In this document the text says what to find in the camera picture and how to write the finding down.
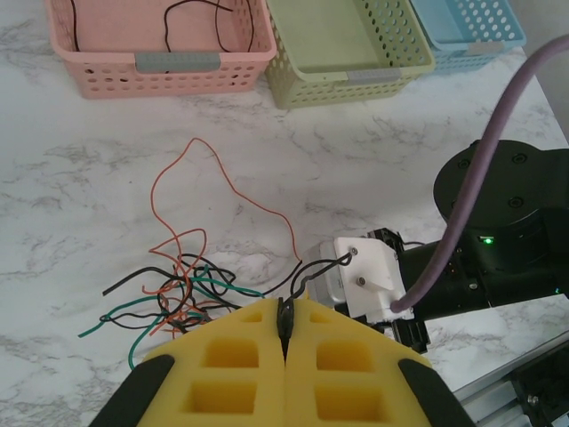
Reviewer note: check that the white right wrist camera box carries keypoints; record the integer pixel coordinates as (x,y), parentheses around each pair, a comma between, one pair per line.
(369,267)

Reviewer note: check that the pink plastic basket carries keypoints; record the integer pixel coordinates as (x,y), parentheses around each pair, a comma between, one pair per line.
(111,26)

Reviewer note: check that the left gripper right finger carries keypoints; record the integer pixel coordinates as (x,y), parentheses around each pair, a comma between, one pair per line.
(382,391)

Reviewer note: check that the blue plastic basket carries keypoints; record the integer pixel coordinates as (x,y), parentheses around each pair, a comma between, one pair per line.
(467,26)

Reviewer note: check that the green plastic basket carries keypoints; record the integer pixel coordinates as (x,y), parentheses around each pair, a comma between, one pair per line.
(329,40)

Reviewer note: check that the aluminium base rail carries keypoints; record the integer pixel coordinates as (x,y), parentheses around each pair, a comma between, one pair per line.
(511,391)

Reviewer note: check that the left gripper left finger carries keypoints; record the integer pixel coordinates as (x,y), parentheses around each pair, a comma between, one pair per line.
(186,391)

